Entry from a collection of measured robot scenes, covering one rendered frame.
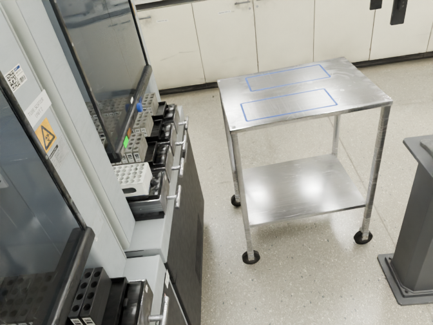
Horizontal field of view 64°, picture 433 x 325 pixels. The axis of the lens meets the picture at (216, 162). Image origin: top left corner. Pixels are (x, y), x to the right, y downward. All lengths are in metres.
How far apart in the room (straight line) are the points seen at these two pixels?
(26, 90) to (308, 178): 1.45
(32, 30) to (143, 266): 0.62
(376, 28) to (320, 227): 2.09
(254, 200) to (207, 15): 1.92
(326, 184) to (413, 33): 2.19
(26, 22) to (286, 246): 1.55
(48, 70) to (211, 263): 1.36
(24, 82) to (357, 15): 3.04
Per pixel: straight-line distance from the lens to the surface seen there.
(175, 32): 3.26
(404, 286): 1.79
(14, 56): 0.68
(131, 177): 1.08
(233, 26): 3.23
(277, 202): 1.71
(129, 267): 1.01
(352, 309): 1.73
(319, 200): 1.72
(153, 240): 1.04
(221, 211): 2.09
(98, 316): 0.82
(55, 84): 0.77
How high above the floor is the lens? 1.49
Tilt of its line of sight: 37 degrees down
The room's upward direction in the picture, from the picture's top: 11 degrees counter-clockwise
